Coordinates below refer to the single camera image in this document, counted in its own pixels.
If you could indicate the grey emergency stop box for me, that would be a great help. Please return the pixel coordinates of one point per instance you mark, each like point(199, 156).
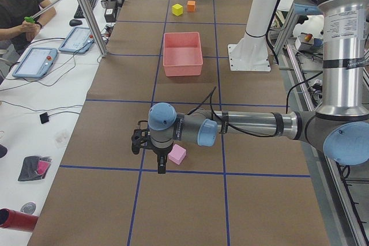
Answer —
point(307, 42)

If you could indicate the red cylinder bottle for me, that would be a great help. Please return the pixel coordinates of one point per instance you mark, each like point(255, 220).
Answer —
point(16, 220)

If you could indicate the seated person dark shirt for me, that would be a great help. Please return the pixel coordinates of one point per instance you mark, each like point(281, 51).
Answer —
point(13, 25)

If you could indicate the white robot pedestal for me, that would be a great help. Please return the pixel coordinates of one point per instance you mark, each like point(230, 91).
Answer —
point(251, 52)

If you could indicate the yellow foam block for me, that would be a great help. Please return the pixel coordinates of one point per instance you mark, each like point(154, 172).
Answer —
point(177, 9)

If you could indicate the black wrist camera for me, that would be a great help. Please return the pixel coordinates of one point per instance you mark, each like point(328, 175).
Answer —
point(140, 140)

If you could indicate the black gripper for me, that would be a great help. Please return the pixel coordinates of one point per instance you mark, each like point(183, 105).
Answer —
point(160, 152)

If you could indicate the small black square puck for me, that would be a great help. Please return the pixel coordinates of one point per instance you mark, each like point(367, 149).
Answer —
point(44, 118)

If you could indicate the metal reacher grabber stick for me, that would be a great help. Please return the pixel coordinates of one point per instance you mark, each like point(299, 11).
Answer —
point(31, 19)

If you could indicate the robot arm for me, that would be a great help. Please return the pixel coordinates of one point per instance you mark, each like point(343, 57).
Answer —
point(338, 127)

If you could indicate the far teach pendant tablet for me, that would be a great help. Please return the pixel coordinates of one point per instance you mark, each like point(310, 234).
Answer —
point(78, 41)

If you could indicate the round metal disc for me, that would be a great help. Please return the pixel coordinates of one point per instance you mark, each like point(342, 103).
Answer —
point(28, 208)

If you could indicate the black power adapter box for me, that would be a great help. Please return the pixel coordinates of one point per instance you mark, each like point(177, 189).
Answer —
point(110, 11)

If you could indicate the orange foam block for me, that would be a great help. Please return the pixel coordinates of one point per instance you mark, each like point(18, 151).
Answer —
point(191, 6)

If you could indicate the teach pendant tablet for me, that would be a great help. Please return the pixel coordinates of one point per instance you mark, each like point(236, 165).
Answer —
point(78, 41)
point(36, 63)

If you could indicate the black computer mouse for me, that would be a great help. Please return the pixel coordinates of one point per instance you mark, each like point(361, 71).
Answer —
point(75, 22)

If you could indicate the pink foam block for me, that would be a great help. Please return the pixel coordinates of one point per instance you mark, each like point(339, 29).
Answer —
point(177, 154)

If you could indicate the aluminium frame post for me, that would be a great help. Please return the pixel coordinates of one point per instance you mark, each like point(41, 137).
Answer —
point(93, 26)

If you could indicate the pink plastic bin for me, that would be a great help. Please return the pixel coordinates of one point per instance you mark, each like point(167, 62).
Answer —
point(182, 54)

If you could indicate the near teach pendant tablet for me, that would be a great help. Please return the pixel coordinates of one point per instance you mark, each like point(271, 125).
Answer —
point(36, 63)

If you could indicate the grey pink cloth pouch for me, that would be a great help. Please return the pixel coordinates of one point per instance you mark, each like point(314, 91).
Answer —
point(34, 168)

